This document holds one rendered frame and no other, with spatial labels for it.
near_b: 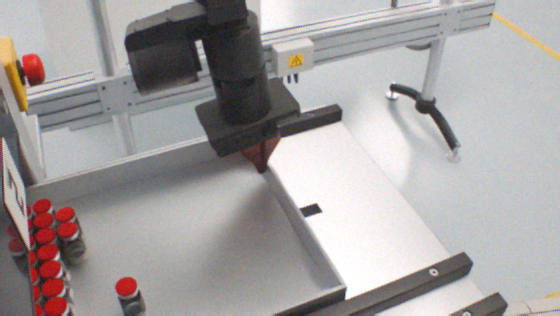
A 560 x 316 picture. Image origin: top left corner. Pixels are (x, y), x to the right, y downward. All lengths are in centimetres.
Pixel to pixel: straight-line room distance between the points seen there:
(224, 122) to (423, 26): 139
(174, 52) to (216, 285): 23
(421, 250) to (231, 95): 26
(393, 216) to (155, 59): 32
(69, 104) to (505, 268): 140
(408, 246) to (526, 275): 123
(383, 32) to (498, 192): 72
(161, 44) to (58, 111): 106
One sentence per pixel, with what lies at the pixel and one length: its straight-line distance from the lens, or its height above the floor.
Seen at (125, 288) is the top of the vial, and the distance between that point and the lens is 51.
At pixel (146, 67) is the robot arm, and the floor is 108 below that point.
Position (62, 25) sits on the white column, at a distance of 206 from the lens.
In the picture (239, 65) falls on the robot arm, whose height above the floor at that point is 107.
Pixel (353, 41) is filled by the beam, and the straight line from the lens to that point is 175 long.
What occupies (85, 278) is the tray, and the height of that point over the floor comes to 88.
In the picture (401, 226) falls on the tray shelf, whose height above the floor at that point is 88.
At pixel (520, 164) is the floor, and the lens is 219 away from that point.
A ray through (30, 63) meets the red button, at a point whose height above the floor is 101.
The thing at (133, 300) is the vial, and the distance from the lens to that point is 51.
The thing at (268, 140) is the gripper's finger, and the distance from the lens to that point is 56.
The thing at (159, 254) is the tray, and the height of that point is 88.
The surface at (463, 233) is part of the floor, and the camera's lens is 185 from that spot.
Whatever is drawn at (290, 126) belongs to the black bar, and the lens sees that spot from 70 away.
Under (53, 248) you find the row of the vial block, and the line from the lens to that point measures 56.
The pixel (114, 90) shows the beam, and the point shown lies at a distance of 152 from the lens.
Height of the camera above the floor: 133
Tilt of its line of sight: 42 degrees down
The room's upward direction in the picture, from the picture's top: straight up
